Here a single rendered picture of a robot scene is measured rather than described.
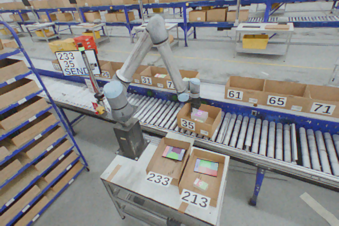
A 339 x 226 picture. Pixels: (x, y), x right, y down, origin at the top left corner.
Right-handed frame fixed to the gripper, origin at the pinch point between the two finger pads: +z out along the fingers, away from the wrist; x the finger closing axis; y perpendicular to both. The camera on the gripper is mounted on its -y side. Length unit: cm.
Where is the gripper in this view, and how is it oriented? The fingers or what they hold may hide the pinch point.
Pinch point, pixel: (192, 113)
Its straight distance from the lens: 183.1
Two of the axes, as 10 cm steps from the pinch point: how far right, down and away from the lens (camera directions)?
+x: 4.5, -4.4, 7.8
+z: 0.5, 8.8, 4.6
